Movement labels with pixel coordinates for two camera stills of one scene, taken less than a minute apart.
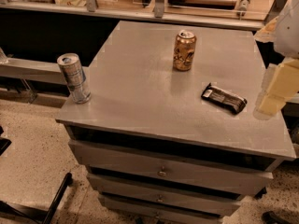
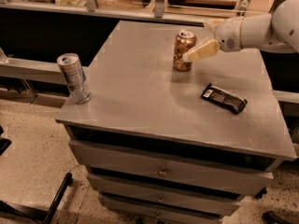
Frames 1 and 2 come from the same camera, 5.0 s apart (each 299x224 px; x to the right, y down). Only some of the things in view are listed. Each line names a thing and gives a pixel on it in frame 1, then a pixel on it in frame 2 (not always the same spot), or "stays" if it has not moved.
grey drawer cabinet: x=181 y=123 stays
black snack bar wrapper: x=224 y=99 stays
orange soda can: x=184 y=50 stays
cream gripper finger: x=280 y=82 → x=224 y=34
